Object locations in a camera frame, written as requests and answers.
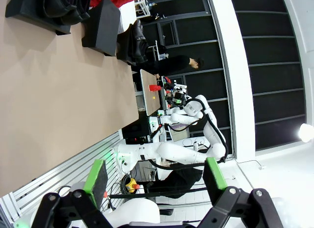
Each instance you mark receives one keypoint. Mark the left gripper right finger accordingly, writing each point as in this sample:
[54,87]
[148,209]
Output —
[213,179]

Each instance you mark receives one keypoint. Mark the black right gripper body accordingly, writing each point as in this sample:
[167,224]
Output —
[177,100]

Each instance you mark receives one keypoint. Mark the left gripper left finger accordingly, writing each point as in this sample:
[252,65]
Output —
[96,181]

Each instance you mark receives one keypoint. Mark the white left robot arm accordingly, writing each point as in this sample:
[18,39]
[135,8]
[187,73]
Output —
[137,210]

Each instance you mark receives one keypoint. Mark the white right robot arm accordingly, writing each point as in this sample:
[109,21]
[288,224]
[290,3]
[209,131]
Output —
[176,151]

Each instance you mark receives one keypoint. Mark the red plastic cup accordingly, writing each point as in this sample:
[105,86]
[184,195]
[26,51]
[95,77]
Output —
[154,88]

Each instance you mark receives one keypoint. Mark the brown background table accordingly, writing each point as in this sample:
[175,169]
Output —
[150,104]

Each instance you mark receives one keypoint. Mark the computer monitor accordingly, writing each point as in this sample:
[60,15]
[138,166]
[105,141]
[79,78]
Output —
[179,132]

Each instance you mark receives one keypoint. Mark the black office chair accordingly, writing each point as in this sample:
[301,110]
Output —
[181,181]

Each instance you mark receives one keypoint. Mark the white control box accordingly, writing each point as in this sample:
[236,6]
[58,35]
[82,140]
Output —
[154,124]

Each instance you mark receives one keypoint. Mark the yellow emergency stop box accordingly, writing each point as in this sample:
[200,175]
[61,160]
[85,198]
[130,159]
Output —
[132,185]

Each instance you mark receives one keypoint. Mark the bystander in black clothes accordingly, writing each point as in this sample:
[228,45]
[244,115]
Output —
[171,64]

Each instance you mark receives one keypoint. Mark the black window panels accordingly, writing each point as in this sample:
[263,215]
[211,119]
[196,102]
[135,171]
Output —
[269,65]

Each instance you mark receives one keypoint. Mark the white metal shelf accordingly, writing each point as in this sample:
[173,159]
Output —
[142,7]

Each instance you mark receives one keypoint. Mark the bright round lamp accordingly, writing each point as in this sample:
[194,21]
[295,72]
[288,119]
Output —
[306,133]

